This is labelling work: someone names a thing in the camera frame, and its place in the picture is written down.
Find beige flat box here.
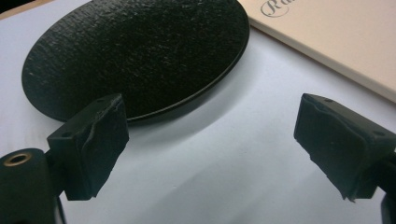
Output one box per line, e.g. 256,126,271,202
236,0,396,104

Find black round textured plate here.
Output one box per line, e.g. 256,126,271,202
21,0,251,126

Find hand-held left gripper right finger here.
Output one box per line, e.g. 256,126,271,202
293,92,396,203

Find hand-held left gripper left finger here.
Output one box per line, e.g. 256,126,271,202
46,92,130,202

